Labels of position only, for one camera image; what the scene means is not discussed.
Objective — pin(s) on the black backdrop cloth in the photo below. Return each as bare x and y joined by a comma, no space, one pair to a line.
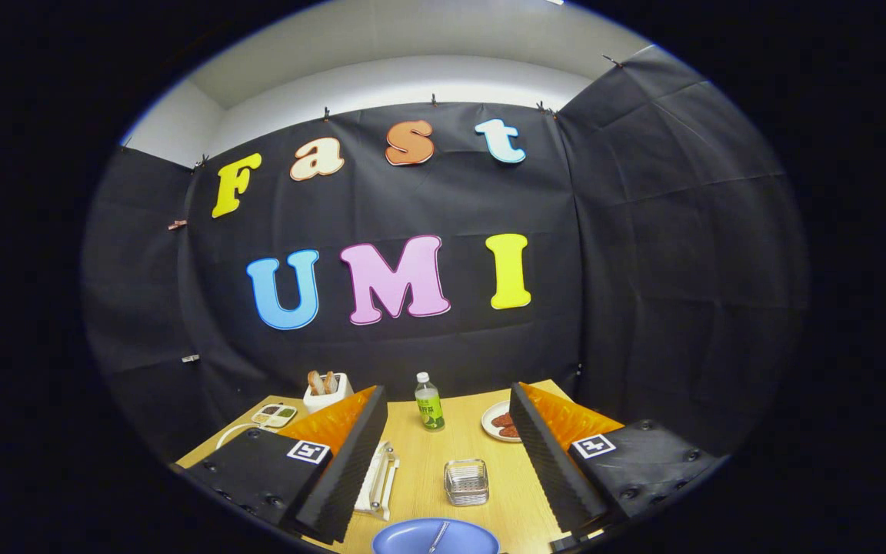
643,269

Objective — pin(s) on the toast slice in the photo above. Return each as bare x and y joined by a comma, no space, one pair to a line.
315,382
331,382

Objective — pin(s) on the white toaster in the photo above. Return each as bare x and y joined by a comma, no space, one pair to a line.
328,402

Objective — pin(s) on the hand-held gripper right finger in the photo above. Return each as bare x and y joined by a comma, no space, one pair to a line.
547,462

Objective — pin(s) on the red sausage piece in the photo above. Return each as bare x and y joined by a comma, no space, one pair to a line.
510,432
502,420

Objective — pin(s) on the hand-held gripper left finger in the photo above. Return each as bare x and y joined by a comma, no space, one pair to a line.
343,477

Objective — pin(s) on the white divided sauce tray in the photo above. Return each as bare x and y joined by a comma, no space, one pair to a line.
274,415

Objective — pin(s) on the green tea bottle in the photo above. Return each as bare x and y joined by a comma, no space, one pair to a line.
429,408

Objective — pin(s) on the cream oval dish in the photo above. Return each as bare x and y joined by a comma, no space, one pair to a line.
487,422

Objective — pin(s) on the blue plate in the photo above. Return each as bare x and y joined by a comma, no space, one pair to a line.
404,538

